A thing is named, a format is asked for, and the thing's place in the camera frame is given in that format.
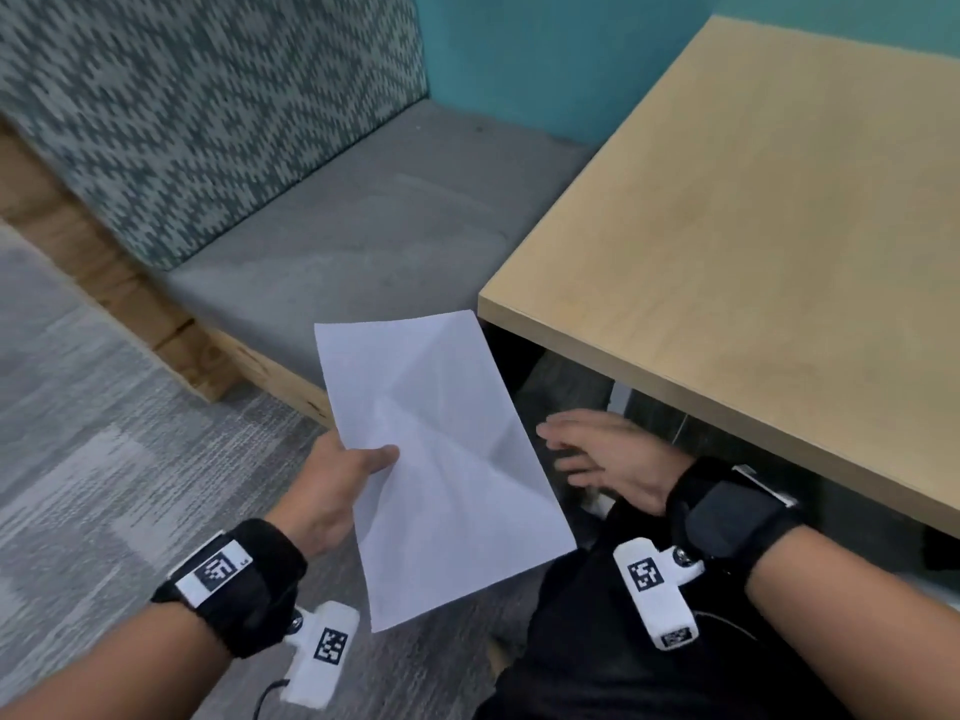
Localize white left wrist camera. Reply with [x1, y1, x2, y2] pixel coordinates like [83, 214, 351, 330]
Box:
[281, 601, 362, 708]

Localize black wrist band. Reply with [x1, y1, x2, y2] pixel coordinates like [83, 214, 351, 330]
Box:
[150, 517, 309, 661]
[665, 457, 808, 595]

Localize black left wrist band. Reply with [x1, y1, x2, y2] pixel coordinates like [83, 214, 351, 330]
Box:
[150, 517, 309, 661]

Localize patterned teal bench backrest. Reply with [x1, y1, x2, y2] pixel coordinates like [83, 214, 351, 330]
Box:
[0, 0, 430, 272]

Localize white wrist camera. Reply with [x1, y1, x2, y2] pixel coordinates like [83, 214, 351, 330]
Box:
[613, 538, 708, 652]
[281, 601, 362, 708]

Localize grey bench seat cushion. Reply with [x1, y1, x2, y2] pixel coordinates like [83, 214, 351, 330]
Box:
[161, 99, 601, 387]

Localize black right wrist band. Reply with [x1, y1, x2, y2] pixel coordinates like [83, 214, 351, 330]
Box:
[665, 457, 808, 595]

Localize wooden bench base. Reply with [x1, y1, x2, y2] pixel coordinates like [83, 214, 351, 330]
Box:
[0, 119, 336, 428]

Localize black left camera cable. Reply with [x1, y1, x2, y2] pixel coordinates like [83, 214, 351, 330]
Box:
[251, 678, 294, 720]

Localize person's right hand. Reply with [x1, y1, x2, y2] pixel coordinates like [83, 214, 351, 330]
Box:
[538, 410, 696, 518]

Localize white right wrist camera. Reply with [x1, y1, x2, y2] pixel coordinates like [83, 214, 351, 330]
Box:
[613, 538, 708, 652]

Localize person's left hand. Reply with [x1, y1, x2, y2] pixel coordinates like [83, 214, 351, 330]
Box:
[270, 430, 401, 559]

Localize person's left forearm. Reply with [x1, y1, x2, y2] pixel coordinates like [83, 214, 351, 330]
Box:
[0, 586, 235, 720]

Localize white paper sheet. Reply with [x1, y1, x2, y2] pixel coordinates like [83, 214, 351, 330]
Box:
[313, 310, 578, 634]

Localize person's black trousers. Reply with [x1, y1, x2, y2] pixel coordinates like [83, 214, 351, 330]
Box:
[472, 505, 852, 720]

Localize black camera cable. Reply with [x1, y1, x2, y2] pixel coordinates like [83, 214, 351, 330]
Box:
[251, 678, 294, 720]
[693, 609, 760, 640]

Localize black right camera cable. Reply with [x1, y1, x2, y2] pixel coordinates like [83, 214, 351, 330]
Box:
[693, 609, 760, 640]

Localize person's right forearm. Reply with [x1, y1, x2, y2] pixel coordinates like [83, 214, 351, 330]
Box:
[744, 526, 960, 720]

